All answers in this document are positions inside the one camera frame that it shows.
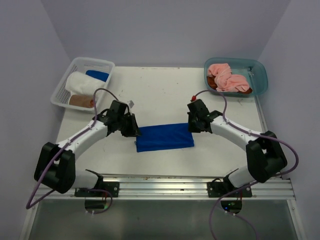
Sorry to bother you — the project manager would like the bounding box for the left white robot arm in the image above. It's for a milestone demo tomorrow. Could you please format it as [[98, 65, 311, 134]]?
[[34, 100, 141, 197]]

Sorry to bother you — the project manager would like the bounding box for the blue rolled towel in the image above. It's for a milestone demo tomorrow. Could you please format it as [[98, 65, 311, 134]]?
[[85, 70, 109, 82]]

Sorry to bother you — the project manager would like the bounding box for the white plastic mesh basket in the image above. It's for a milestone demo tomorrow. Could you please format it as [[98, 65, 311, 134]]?
[[50, 57, 115, 113]]

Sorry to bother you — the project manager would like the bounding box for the orange brown patterned towel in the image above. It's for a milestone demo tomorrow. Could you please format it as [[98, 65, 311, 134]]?
[[68, 94, 94, 108]]

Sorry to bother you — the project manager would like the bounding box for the dark red towel in tub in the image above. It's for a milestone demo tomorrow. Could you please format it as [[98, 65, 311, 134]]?
[[206, 76, 253, 95]]

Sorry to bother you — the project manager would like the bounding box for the blue towel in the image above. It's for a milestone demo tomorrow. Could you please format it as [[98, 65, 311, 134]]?
[[85, 70, 109, 82], [135, 123, 195, 153]]

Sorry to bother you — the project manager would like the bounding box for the teal plastic tub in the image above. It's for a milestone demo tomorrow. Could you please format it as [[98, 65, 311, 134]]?
[[204, 57, 268, 97]]

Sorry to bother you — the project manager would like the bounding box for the white rolled towel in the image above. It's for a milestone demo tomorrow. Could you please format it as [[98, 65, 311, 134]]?
[[65, 71, 106, 96]]

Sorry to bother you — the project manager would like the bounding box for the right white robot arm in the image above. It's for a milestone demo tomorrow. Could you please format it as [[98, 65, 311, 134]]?
[[187, 99, 288, 197]]

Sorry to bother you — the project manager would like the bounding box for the aluminium mounting rail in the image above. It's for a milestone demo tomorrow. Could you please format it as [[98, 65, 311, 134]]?
[[32, 173, 296, 201]]

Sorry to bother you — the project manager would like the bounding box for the pink crumpled towel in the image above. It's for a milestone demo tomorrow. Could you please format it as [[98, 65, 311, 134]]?
[[206, 63, 251, 93]]

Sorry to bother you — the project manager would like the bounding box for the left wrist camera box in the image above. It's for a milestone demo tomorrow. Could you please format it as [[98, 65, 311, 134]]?
[[127, 100, 134, 108]]

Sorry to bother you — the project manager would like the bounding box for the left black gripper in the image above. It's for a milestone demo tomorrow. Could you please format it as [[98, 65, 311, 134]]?
[[117, 112, 142, 137]]

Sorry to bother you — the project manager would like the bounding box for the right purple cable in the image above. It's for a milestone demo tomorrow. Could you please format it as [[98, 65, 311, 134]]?
[[192, 89, 300, 240]]

